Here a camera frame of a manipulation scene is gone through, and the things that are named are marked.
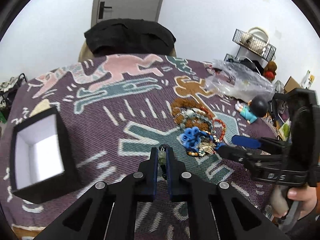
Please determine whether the red bead string bracelet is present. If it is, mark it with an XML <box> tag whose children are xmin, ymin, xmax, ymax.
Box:
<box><xmin>212</xmin><ymin>118</ymin><xmax>227</xmax><ymax>140</ymax></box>

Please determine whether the blue chunky bead jewelry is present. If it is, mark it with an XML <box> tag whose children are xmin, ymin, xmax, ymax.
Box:
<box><xmin>180</xmin><ymin>126</ymin><xmax>213</xmax><ymax>153</ymax></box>

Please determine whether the brown wooden bead bracelet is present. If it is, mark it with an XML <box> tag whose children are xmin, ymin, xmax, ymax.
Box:
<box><xmin>171</xmin><ymin>97</ymin><xmax>213</xmax><ymax>131</ymax></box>

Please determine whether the mixed jewelry pile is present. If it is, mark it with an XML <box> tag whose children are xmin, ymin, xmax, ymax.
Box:
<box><xmin>172</xmin><ymin>107</ymin><xmax>226</xmax><ymax>158</ymax></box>

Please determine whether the black white jewelry box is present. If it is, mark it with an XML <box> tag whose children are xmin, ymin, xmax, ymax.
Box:
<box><xmin>10</xmin><ymin>107</ymin><xmax>81</xmax><ymax>204</ymax></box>

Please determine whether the person's right hand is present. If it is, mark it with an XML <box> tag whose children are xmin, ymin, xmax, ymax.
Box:
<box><xmin>270</xmin><ymin>184</ymin><xmax>317</xmax><ymax>219</ymax></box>

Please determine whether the small cartoon boy figurine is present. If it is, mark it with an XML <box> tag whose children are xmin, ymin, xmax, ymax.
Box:
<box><xmin>234</xmin><ymin>96</ymin><xmax>268</xmax><ymax>124</ymax></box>

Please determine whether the cardboard box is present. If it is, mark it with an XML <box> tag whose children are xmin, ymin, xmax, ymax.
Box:
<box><xmin>284</xmin><ymin>77</ymin><xmax>301</xmax><ymax>93</ymax></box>

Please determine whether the orange plush toy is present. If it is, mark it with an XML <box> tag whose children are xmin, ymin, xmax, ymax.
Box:
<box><xmin>263</xmin><ymin>61</ymin><xmax>277</xmax><ymax>82</ymax></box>

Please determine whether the clear plastic bag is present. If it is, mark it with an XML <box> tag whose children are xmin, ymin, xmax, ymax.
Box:
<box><xmin>204</xmin><ymin>60</ymin><xmax>275</xmax><ymax>102</ymax></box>

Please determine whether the purple patterned woven blanket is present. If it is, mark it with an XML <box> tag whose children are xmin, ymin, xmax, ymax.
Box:
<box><xmin>1</xmin><ymin>54</ymin><xmax>276</xmax><ymax>239</ymax></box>

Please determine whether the cream handbag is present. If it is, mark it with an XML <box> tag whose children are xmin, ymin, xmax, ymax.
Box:
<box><xmin>240</xmin><ymin>27</ymin><xmax>269</xmax><ymax>56</ymax></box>

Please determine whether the black shoe rack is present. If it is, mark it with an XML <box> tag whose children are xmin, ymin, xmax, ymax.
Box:
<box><xmin>1</xmin><ymin>73</ymin><xmax>27</xmax><ymax>111</ymax></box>

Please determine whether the black garment on chair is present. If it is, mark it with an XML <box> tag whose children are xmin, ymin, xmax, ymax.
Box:
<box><xmin>84</xmin><ymin>18</ymin><xmax>176</xmax><ymax>56</ymax></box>

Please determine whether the black wire wall basket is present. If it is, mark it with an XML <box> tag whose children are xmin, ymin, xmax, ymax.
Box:
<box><xmin>224</xmin><ymin>27</ymin><xmax>276</xmax><ymax>66</ymax></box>

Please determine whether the black door handle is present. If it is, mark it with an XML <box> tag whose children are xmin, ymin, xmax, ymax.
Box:
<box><xmin>98</xmin><ymin>1</ymin><xmax>112</xmax><ymax>20</ymax></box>

